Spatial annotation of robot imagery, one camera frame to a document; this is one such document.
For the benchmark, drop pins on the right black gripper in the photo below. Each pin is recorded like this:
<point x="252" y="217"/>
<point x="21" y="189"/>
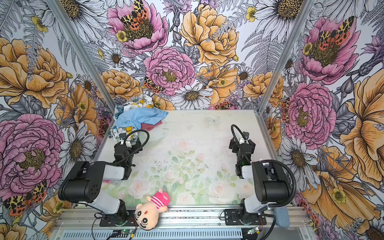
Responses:
<point x="242" y="144"/>

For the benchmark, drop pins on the white vented cable duct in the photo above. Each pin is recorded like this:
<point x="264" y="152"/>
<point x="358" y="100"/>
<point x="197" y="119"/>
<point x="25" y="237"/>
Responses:
<point x="159" y="234"/>

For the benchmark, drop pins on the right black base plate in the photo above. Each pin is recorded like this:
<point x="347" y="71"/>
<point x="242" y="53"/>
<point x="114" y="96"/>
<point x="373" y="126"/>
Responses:
<point x="233" y="217"/>

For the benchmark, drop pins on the aluminium frame rail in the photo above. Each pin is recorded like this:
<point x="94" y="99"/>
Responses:
<point x="177" y="217"/>

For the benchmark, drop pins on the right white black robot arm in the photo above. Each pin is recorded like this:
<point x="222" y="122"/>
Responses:
<point x="273" y="182"/>

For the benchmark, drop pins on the maroon cloth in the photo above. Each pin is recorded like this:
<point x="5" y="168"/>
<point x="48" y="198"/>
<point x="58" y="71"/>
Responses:
<point x="149" y="127"/>

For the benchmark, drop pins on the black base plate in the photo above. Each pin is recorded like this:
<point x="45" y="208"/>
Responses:
<point x="233" y="217"/>
<point x="115" y="220"/>

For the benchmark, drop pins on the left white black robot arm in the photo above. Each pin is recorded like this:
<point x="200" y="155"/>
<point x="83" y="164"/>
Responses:
<point x="83" y="184"/>

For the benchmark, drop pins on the blue grey oblong pad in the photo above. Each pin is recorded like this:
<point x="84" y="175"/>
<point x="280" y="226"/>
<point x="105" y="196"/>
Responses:
<point x="282" y="217"/>

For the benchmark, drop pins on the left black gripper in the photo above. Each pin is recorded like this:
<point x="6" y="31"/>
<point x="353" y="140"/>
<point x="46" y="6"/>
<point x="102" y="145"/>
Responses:
<point x="125" y="141"/>

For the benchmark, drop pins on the pink plush doll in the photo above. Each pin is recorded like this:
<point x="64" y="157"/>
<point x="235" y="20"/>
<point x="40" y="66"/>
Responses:
<point x="147" y="215"/>

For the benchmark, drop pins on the light blue cloth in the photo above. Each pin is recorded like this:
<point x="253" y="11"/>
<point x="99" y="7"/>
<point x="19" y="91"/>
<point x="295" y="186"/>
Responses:
<point x="136" y="117"/>

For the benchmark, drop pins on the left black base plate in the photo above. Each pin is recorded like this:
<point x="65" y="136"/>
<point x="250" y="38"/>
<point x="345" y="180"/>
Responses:
<point x="115" y="220"/>

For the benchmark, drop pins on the white floral patterned cloth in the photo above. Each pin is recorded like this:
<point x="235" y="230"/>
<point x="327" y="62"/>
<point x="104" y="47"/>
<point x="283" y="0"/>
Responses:
<point x="123" y="105"/>

